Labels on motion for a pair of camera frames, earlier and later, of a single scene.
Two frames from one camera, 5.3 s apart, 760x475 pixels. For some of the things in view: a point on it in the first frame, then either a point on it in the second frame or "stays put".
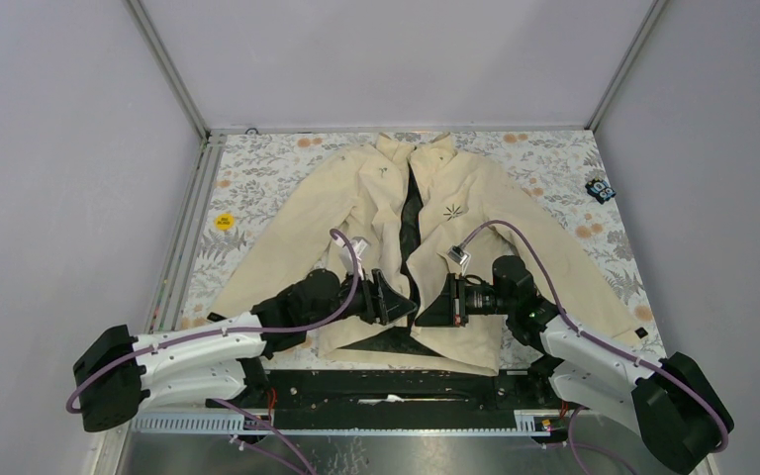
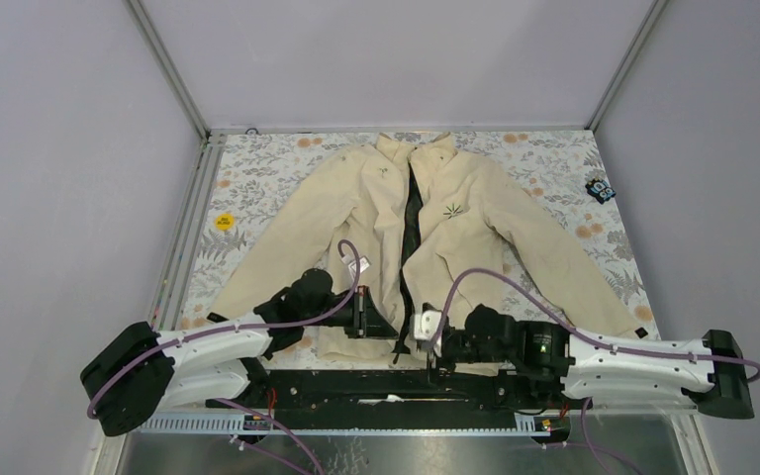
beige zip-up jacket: x=417 y=214 stays put
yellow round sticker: x=225 y=222 stays put
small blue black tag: x=600 y=189 stays put
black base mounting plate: x=395 y=393 stays put
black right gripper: x=450 y=309 to x=442 y=360
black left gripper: x=381 y=302 to x=366 y=321
